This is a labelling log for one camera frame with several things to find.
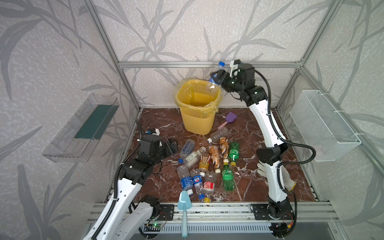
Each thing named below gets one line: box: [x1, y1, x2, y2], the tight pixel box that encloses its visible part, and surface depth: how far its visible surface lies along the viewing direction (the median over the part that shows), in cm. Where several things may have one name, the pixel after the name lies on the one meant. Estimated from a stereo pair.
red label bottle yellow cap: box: [202, 170, 216, 203], surface depth 80 cm
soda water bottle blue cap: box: [178, 138, 196, 164], surface depth 93 cm
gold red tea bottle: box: [198, 153, 211, 177], surface depth 88 cm
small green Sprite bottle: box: [229, 141, 240, 166], surface depth 93 cm
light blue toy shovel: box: [177, 190, 192, 238], surface depth 77 cm
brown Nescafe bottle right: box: [219, 137, 229, 159], surface depth 95 cm
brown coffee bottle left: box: [209, 145, 221, 174], surface depth 91 cm
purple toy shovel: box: [217, 111, 238, 130], surface depth 115 cm
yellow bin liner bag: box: [174, 78, 224, 113], surface depth 96 cm
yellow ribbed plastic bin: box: [174, 79, 223, 135], surface depth 92 cm
